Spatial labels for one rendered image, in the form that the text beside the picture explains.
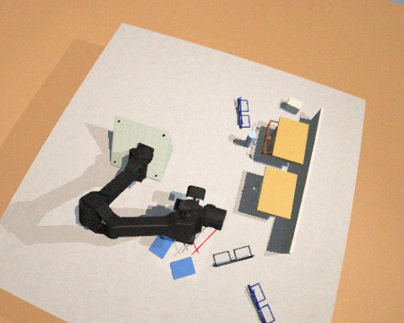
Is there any blue flat square pad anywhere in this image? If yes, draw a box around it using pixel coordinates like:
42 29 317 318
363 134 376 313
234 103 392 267
170 256 195 280
149 235 175 259

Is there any light blue cylinder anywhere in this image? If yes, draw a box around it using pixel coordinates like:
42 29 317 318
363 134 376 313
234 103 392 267
244 131 256 148

